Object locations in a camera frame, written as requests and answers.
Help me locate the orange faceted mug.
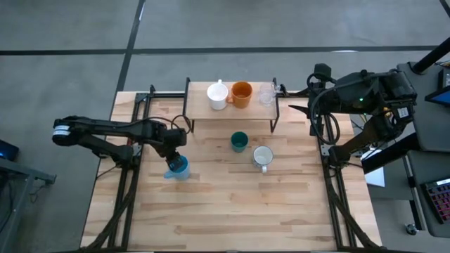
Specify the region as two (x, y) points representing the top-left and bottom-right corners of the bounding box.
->
(226, 81), (253, 109)

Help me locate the grey side desk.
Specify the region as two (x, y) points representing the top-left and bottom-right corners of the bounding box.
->
(397, 61), (450, 153)

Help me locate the white ceramic mug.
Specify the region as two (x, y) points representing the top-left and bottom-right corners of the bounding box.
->
(206, 79), (229, 111)

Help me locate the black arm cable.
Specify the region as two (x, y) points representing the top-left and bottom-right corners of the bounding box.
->
(308, 83), (341, 145)
(170, 114), (193, 135)

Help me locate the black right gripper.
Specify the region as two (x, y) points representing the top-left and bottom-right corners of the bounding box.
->
(288, 87), (340, 119)

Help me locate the black device with blue light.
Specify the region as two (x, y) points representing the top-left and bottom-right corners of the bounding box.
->
(0, 139), (20, 162)

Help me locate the grey metal side table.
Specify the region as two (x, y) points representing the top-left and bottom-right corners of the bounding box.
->
(0, 157), (57, 253)

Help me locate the clear glass cup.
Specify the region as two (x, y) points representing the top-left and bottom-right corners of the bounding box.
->
(259, 82), (282, 108)

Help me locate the black aluminium table frame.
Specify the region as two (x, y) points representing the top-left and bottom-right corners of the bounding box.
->
(79, 83), (383, 253)

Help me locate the keyboard with coloured keys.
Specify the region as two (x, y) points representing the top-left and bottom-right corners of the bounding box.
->
(420, 177), (450, 225)

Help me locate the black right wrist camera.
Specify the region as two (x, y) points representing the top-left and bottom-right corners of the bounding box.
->
(312, 63), (333, 82)

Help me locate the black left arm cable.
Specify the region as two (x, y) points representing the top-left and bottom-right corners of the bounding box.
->
(170, 114), (193, 135)

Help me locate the tablet with blue screen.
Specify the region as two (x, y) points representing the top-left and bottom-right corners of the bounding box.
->
(424, 84), (450, 107)

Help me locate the light blue faceted mug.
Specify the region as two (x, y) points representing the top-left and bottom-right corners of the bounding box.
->
(163, 154), (191, 182)

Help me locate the black slanted pole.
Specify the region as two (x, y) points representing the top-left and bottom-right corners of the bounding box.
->
(413, 37), (450, 74)

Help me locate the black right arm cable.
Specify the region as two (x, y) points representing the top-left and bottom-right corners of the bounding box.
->
(308, 83), (341, 145)

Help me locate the dark green handleless cup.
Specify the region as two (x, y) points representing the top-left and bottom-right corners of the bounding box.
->
(230, 131), (250, 153)

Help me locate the white paper sheet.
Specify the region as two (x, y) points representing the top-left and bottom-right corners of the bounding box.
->
(364, 149), (386, 188)

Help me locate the wooden shelf with black legs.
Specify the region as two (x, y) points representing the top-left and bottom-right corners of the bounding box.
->
(182, 77), (281, 134)

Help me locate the navy white floral mug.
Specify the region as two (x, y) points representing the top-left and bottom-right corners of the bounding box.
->
(252, 145), (274, 174)

